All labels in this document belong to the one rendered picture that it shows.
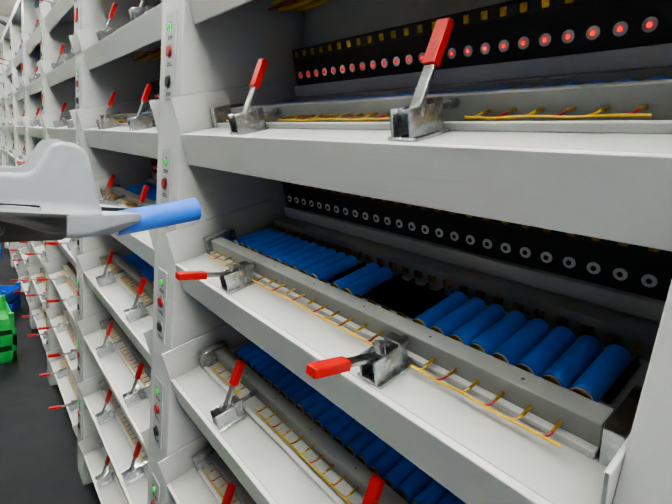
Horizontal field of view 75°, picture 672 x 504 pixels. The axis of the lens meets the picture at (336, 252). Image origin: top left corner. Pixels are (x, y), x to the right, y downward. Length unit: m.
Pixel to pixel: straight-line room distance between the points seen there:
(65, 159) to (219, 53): 0.44
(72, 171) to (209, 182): 0.41
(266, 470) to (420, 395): 0.28
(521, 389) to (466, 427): 0.05
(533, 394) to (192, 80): 0.59
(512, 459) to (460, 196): 0.17
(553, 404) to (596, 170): 0.15
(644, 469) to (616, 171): 0.14
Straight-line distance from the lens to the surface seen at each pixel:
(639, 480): 0.28
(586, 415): 0.33
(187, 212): 0.36
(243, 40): 0.75
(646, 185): 0.25
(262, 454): 0.60
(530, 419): 0.34
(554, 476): 0.32
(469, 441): 0.33
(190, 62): 0.71
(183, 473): 0.90
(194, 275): 0.55
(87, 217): 0.32
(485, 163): 0.29
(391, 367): 0.37
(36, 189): 0.32
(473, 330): 0.40
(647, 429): 0.27
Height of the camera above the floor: 1.06
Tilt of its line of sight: 11 degrees down
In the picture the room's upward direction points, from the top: 6 degrees clockwise
